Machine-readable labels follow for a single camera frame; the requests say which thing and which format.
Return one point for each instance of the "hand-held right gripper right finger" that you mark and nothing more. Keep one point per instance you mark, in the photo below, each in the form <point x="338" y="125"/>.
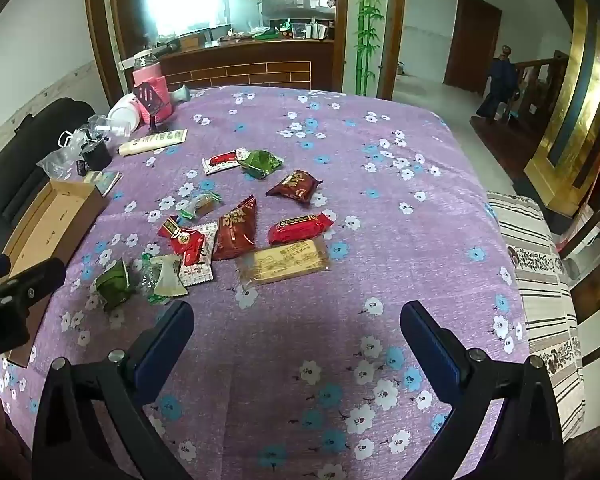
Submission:
<point x="430" y="345"/>

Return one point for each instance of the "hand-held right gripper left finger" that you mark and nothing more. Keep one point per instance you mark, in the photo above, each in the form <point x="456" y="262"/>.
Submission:
<point x="165" y="340"/>

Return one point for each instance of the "shallow cardboard box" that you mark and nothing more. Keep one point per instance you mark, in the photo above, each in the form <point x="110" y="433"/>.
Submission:
<point x="55" y="220"/>

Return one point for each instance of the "white green triangular packet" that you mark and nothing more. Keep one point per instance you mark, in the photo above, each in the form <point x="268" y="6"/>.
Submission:
<point x="167" y="277"/>

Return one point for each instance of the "green snack packet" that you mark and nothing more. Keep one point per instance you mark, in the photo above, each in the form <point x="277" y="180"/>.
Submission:
<point x="112" y="285"/>
<point x="260" y="164"/>

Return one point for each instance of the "red white zigzag-edged packet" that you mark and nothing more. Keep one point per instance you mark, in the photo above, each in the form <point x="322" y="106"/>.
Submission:
<point x="200" y="272"/>

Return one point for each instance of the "small red round-logo packet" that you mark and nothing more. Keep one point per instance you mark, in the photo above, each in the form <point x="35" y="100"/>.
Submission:
<point x="182" y="240"/>

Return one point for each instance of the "dark red triangular packet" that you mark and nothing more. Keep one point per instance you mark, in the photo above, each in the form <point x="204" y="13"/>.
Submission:
<point x="235" y="230"/>

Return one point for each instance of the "clear brown pastry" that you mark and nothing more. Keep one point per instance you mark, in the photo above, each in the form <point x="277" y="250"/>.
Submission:
<point x="203" y="204"/>

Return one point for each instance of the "beige wafer packet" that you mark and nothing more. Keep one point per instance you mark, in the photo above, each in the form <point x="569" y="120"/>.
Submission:
<point x="282" y="260"/>

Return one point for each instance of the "bright red snack packet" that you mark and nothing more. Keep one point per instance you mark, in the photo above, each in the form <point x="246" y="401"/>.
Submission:
<point x="300" y="227"/>

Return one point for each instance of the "long red white packet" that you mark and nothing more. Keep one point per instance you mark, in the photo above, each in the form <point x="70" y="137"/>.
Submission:
<point x="220" y="160"/>

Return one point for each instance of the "dark red snack packet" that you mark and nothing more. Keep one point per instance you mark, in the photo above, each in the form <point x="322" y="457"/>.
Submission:
<point x="295" y="186"/>

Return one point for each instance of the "black leather sofa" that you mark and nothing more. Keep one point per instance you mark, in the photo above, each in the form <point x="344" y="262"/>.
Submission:
<point x="10" y="175"/>

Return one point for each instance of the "purple floral tablecloth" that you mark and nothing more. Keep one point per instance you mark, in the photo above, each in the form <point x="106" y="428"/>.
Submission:
<point x="380" y="260"/>

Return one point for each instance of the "green booklet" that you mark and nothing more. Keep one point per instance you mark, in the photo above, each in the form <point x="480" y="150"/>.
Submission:
<point x="105" y="180"/>

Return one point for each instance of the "clear plastic bag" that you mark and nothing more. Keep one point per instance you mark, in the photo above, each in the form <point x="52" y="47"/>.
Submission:
<point x="55" y="160"/>

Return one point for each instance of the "striped sofa cover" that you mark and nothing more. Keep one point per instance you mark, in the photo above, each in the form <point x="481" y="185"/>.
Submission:
<point x="545" y="280"/>

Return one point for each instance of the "small black box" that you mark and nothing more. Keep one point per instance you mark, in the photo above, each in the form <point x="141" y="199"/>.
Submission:
<point x="97" y="155"/>

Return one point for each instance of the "cream tube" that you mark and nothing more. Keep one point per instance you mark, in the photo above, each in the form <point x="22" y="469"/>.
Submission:
<point x="155" y="141"/>

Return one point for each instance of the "white bowl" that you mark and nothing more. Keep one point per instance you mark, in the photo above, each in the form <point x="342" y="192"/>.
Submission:
<point x="122" y="115"/>

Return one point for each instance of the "dark patterned stand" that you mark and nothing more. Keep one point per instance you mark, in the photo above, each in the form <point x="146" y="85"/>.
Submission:
<point x="147" y="95"/>

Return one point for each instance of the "pink sleeved bottle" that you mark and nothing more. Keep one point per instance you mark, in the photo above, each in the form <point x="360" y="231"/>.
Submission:
<point x="152" y="76"/>

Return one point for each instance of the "teal ceramic cup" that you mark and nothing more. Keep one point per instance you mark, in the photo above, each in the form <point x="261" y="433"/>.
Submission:
<point x="182" y="94"/>

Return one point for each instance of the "dark hanging jacket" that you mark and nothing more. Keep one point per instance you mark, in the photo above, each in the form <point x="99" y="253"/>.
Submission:
<point x="502" y="85"/>

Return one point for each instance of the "gold framed panel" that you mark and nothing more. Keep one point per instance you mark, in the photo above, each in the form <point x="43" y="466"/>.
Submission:
<point x="570" y="110"/>

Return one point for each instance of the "wooden stair railing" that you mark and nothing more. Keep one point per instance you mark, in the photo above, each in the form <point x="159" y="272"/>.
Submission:
<point x="545" y="85"/>

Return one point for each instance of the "wooden counter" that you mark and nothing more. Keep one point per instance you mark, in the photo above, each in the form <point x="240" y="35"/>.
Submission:
<point x="240" y="65"/>

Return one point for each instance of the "brown wooden door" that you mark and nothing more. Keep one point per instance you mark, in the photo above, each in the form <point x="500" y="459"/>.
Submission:
<point x="472" y="40"/>

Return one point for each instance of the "green bamboo wall decal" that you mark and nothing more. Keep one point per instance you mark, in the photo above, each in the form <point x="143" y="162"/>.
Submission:
<point x="365" y="35"/>

